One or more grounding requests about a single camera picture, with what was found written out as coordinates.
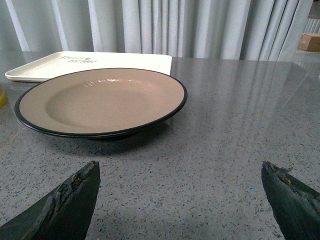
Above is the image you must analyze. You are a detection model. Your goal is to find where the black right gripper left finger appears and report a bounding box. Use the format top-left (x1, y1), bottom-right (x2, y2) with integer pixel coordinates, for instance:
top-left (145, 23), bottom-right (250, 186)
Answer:
top-left (0, 161), bottom-right (101, 240)

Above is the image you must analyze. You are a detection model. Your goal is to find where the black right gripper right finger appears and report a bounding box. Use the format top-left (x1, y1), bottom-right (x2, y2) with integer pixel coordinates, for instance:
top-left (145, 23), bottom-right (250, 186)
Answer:
top-left (261, 161), bottom-right (320, 240)

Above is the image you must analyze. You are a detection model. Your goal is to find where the tan plate with black rim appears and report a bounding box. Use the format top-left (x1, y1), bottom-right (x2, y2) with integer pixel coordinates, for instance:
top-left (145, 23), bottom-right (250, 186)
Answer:
top-left (14, 68), bottom-right (188, 139)

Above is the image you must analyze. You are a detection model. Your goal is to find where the cream rectangular tray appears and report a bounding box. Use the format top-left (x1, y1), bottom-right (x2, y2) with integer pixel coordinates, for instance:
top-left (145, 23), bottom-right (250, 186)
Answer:
top-left (5, 51), bottom-right (172, 83)

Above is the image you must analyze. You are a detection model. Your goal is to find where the yellow-rimmed wooden steamer basket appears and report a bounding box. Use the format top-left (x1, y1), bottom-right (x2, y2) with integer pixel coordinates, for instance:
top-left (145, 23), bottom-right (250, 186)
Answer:
top-left (0, 84), bottom-right (7, 109)

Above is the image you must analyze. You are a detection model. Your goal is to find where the brown cardboard box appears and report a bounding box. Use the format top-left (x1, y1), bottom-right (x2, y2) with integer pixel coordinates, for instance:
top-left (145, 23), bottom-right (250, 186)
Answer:
top-left (298, 33), bottom-right (320, 52)

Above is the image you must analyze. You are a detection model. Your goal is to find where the grey pleated curtain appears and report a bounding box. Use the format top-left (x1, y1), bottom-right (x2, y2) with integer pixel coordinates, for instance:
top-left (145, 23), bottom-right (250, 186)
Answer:
top-left (0, 0), bottom-right (313, 62)

